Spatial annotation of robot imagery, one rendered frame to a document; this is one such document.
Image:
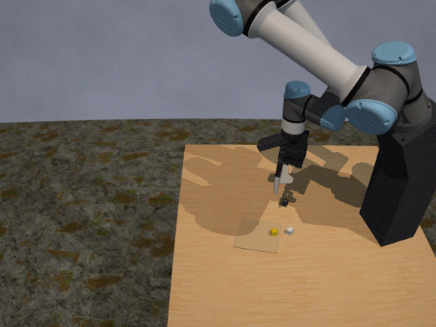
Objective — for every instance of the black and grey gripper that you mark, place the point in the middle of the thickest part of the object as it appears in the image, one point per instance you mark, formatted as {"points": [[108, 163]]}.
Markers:
{"points": [[295, 148]]}

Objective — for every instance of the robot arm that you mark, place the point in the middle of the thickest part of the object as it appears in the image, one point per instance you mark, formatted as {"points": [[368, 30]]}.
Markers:
{"points": [[390, 95]]}

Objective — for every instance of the tan square mat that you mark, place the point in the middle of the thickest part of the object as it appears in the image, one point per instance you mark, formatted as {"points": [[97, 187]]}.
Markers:
{"points": [[256, 235]]}

